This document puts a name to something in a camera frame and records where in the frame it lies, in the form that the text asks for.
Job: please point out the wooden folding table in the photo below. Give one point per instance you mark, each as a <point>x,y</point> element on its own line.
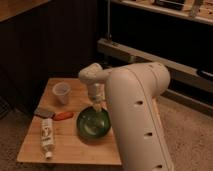
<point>69,148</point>

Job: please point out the translucent plastic cup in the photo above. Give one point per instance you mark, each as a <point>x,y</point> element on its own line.
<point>61,91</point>

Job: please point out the wooden shelf with items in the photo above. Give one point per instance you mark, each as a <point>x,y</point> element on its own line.
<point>200,11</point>

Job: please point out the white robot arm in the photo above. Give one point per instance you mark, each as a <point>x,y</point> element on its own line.
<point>128,92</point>

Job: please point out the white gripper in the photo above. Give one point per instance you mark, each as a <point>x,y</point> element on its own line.
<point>96,95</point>

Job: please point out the green ceramic bowl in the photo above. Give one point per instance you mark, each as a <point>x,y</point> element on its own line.
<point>92,124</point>

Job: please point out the white plastic bottle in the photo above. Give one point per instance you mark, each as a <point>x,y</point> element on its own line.
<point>47,138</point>

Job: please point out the metal rail beam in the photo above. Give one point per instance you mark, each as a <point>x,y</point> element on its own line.
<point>179,72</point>

